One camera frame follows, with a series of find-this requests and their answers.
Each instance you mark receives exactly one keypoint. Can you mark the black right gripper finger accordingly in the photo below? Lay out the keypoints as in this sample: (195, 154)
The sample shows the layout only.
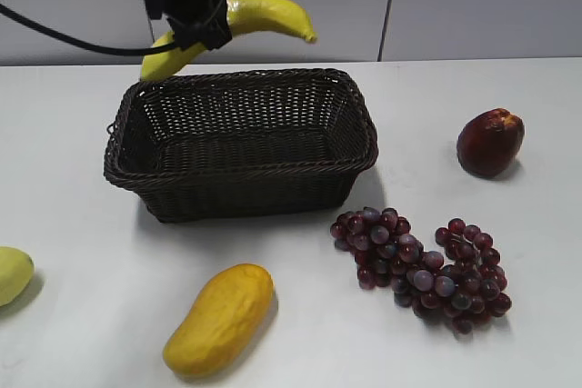
(187, 31)

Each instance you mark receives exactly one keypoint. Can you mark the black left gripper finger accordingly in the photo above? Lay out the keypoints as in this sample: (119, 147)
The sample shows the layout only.
(218, 32)

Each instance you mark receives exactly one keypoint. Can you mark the yellow banana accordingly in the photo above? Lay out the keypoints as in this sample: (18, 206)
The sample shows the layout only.
(243, 17)

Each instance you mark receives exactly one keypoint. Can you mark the black wicker basket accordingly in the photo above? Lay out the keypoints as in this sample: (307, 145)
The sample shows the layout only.
(240, 144)

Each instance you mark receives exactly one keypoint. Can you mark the orange yellow mango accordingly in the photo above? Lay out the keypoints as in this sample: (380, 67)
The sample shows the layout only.
(222, 321)

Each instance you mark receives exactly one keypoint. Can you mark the red grape bunch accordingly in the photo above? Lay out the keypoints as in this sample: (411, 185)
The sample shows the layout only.
(460, 283)

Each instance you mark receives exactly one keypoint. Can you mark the pale green mango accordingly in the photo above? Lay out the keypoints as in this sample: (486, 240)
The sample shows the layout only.
(16, 271)

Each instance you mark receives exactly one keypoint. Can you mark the dark red apple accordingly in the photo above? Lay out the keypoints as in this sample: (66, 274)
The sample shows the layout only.
(489, 143)

